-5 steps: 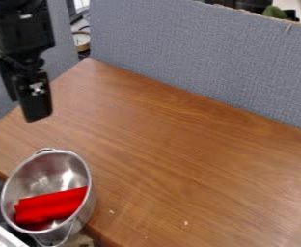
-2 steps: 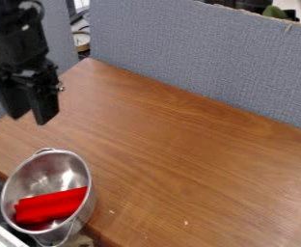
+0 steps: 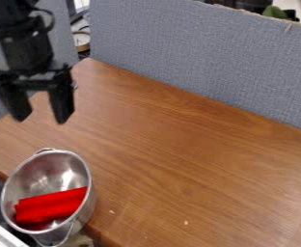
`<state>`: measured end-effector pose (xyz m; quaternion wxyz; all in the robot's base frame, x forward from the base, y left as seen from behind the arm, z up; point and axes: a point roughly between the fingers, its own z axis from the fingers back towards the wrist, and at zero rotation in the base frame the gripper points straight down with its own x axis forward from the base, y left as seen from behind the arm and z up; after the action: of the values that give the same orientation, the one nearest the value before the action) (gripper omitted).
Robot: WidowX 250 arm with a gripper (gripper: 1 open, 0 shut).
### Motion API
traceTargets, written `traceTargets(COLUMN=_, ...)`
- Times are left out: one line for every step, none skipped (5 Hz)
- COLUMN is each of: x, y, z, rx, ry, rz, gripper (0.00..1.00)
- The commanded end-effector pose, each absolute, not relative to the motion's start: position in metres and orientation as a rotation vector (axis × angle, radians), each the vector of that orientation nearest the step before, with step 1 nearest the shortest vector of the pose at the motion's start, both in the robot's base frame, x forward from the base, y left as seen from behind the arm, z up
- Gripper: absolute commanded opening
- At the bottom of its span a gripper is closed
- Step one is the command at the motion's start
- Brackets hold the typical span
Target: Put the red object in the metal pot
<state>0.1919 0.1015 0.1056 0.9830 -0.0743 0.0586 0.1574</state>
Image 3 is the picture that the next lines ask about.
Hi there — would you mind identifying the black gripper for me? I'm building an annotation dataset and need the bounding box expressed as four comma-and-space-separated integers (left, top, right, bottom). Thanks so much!
0, 17, 74, 124

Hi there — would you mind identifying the round wooden clock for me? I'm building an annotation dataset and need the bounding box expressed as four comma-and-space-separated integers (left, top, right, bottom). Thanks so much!
71, 31, 90, 52

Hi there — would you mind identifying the red plastic block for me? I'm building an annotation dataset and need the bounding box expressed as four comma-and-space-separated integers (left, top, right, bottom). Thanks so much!
14, 186, 87, 225

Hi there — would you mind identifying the stainless steel pot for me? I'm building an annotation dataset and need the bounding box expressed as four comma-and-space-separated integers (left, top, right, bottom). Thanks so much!
0, 149, 94, 247

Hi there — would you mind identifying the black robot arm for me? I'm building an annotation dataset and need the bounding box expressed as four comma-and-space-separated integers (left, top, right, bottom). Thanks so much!
0, 0, 74, 124

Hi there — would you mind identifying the green object behind partition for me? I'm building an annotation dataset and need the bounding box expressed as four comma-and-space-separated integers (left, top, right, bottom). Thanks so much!
262, 6, 287, 19

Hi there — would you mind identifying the grey fabric partition panel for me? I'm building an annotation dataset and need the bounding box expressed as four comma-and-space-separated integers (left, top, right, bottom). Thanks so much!
90, 0, 301, 128

